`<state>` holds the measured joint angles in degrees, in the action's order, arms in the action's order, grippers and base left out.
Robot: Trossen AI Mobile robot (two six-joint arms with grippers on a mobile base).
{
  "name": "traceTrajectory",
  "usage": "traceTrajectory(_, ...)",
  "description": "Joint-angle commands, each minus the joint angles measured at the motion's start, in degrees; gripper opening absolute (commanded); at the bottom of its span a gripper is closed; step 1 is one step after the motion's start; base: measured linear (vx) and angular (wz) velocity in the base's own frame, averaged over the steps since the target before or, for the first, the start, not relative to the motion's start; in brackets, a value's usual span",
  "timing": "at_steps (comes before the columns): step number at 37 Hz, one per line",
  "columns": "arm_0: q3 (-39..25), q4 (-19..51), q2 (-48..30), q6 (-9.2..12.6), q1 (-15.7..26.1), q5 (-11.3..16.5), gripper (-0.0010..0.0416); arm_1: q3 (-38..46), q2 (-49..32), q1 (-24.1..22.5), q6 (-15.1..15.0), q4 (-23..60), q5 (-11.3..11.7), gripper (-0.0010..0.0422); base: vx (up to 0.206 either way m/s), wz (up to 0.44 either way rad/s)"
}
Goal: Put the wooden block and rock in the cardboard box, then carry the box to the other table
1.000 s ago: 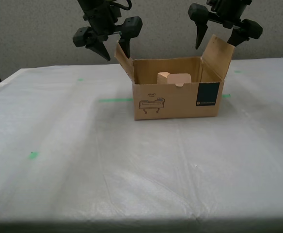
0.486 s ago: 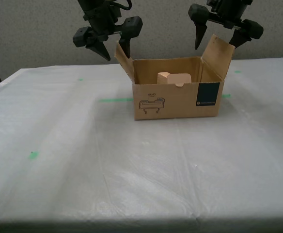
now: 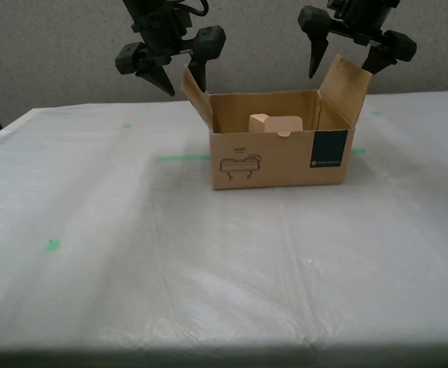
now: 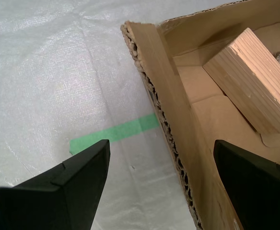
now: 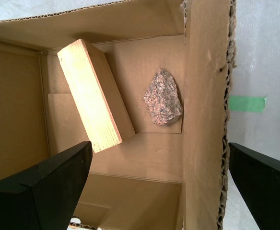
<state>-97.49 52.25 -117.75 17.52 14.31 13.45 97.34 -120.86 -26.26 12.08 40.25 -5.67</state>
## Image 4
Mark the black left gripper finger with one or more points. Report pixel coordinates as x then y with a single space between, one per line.
46 203
262 196

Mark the light wooden block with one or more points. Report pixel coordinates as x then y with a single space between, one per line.
252 83

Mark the brown cardboard box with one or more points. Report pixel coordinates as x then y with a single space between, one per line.
178 95

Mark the long green tape strip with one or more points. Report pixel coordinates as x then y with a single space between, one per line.
120 133

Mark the white plastic table cover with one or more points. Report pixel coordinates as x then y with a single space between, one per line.
46 72

